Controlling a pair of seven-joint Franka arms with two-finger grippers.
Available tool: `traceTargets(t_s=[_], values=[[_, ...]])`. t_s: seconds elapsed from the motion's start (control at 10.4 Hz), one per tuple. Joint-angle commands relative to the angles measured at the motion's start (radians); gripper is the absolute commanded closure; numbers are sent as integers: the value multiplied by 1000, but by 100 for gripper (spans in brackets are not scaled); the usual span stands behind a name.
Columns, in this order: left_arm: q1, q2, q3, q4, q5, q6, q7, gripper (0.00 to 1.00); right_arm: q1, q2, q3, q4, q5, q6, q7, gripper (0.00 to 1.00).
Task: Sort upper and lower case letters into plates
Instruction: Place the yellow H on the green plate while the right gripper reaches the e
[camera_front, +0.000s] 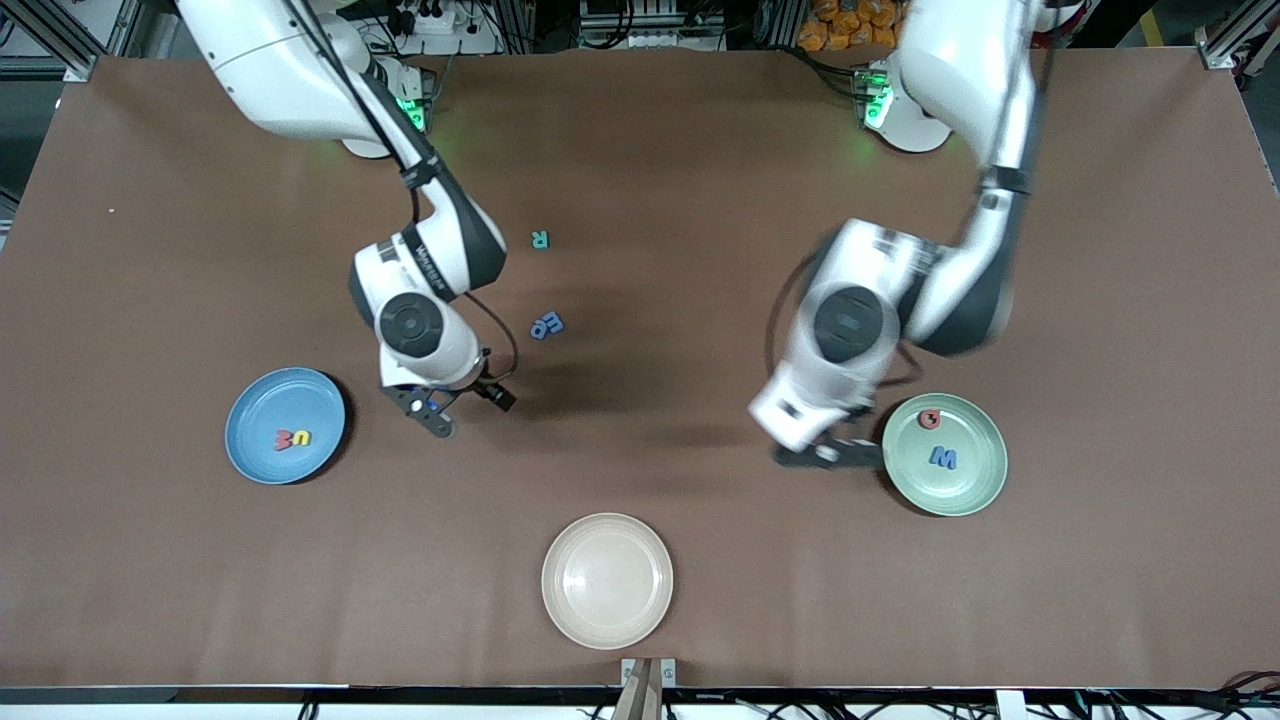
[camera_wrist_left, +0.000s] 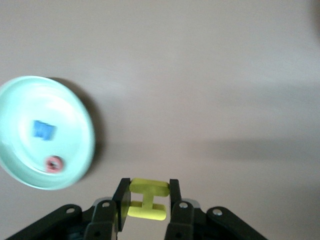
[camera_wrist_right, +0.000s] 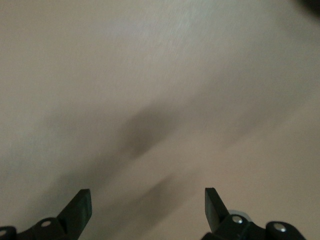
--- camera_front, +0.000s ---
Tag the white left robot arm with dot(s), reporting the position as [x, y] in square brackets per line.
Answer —
[960, 70]

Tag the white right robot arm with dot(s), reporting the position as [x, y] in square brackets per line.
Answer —
[270, 70]

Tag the pale green round plate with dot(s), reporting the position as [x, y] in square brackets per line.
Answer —
[960, 495]

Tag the pile of orange objects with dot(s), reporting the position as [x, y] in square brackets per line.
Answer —
[835, 25]

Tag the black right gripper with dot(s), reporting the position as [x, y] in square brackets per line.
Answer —
[483, 388]

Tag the metal mounting bracket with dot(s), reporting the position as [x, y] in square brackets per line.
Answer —
[668, 672]

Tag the brown camera pole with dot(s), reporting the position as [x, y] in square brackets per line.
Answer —
[640, 700]

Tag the beige round plate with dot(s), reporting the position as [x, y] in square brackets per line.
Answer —
[607, 580]

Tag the white power strip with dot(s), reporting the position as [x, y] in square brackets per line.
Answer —
[450, 25]

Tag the blue foam letter m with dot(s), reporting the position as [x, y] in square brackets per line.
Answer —
[555, 323]

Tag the brown table mat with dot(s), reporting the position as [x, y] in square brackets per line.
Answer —
[700, 150]

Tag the white equipment rack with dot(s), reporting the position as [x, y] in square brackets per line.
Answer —
[650, 20]

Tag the aluminium frame profile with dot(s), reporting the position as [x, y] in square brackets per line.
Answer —
[1222, 55]
[80, 65]

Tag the blue round plate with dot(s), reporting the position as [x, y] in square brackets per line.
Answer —
[260, 460]

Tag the blue foam capital W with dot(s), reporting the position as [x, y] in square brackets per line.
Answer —
[943, 458]

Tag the red foam letter O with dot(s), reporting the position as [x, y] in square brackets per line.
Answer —
[926, 419]

